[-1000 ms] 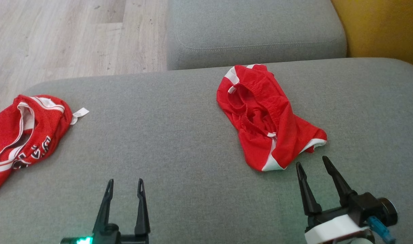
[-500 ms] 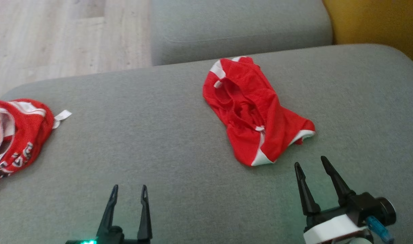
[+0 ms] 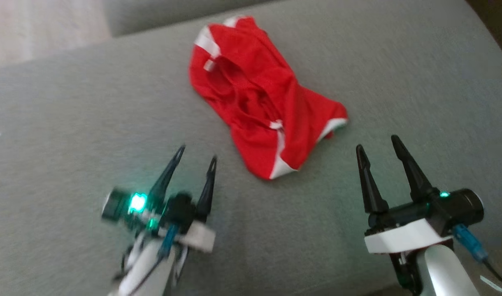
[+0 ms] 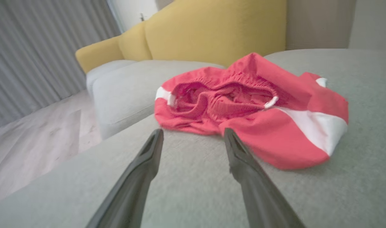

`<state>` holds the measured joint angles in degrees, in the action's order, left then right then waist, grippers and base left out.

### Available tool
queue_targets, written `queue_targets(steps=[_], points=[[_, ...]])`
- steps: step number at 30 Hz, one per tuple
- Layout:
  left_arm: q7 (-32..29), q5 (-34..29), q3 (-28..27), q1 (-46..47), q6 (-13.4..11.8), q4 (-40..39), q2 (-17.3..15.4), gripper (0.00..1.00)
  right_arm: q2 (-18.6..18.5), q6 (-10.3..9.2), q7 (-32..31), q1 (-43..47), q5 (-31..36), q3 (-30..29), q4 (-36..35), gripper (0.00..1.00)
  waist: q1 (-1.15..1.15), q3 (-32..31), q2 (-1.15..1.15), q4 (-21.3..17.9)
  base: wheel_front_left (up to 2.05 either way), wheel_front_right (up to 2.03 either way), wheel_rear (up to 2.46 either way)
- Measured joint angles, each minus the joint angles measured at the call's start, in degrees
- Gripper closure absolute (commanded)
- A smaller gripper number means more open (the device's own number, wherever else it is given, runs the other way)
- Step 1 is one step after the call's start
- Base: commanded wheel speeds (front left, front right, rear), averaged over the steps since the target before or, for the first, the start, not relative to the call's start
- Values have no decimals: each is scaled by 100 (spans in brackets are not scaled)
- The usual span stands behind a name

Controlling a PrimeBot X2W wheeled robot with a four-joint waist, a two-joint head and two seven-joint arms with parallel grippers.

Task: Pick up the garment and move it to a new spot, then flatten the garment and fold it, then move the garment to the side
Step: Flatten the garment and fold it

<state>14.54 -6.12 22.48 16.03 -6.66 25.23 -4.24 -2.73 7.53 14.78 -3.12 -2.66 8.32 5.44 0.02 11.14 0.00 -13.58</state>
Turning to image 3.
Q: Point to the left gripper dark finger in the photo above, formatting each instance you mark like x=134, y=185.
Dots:
x=166, y=176
x=205, y=193

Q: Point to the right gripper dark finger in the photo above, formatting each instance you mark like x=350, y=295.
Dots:
x=413, y=172
x=370, y=185

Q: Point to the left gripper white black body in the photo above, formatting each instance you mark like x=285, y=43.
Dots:
x=185, y=230

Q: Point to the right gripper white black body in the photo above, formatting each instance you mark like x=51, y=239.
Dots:
x=403, y=238

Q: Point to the red jersey with white trim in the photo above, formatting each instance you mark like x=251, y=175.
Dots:
x=259, y=94

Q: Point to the grey fabric sofa seat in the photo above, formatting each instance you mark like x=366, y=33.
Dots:
x=70, y=123

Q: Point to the mustard yellow upholstered furniture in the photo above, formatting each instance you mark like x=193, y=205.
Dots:
x=498, y=24

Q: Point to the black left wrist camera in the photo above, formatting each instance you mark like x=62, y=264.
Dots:
x=123, y=205

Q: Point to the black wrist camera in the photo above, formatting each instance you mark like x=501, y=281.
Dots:
x=463, y=209
x=123, y=205

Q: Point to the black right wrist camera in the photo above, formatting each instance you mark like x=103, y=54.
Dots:
x=463, y=209

